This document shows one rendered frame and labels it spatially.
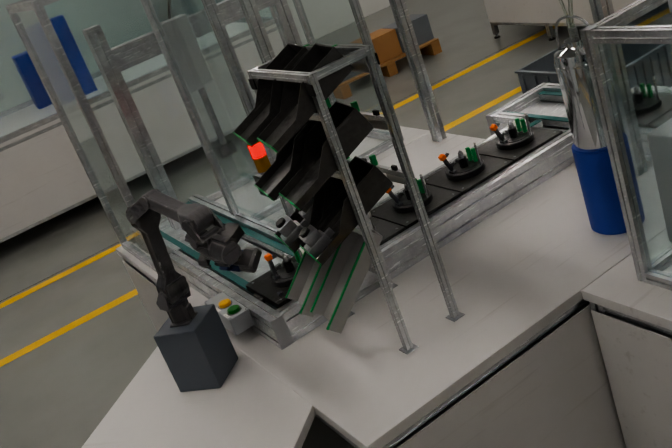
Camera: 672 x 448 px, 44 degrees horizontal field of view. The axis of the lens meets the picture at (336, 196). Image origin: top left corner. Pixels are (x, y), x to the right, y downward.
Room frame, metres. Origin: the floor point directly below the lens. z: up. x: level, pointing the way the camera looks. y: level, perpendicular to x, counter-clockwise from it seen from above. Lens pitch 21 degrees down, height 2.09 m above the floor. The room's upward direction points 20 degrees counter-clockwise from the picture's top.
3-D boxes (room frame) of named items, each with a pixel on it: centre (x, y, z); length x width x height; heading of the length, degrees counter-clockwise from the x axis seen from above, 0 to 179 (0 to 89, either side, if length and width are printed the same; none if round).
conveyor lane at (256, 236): (2.68, 0.32, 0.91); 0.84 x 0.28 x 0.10; 25
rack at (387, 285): (2.12, -0.05, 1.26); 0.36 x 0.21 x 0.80; 25
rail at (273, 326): (2.58, 0.47, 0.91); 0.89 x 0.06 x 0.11; 25
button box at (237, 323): (2.39, 0.45, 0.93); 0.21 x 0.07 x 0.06; 25
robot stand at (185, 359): (2.18, 0.54, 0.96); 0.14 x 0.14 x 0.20; 66
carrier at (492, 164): (2.71, -0.46, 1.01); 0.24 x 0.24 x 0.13; 25
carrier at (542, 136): (2.82, -0.68, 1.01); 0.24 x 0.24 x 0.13; 25
